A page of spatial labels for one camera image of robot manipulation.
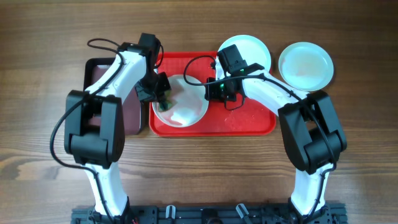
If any green yellow sponge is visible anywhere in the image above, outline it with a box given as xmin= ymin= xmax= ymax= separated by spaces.
xmin=158 ymin=96 xmax=173 ymax=112

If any white stained plate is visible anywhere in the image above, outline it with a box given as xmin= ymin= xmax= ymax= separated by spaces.
xmin=152 ymin=75 xmax=209 ymax=128

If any light blue plate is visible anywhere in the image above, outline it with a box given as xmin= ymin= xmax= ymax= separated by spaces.
xmin=278 ymin=42 xmax=335 ymax=91
xmin=218 ymin=35 xmax=272 ymax=77

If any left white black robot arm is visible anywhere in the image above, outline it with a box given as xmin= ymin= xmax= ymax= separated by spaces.
xmin=59 ymin=33 xmax=170 ymax=223

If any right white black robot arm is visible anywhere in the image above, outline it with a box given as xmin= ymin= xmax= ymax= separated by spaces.
xmin=205 ymin=44 xmax=347 ymax=223

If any red plastic tray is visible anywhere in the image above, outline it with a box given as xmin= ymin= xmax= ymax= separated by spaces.
xmin=149 ymin=52 xmax=276 ymax=137

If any black tray brown inside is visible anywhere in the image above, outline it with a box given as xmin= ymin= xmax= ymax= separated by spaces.
xmin=83 ymin=58 xmax=147 ymax=135

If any light blue plate top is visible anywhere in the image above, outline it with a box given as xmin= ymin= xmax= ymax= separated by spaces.
xmin=218 ymin=35 xmax=272 ymax=77

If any right black cable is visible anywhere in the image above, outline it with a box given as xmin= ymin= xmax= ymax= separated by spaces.
xmin=182 ymin=55 xmax=336 ymax=218

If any black cable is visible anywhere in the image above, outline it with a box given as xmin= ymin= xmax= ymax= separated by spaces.
xmin=49 ymin=37 xmax=125 ymax=222
xmin=182 ymin=55 xmax=336 ymax=218

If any left black cable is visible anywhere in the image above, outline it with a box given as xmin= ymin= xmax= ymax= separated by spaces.
xmin=49 ymin=37 xmax=125 ymax=222

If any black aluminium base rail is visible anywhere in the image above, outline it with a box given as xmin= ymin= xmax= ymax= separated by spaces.
xmin=70 ymin=203 xmax=348 ymax=224

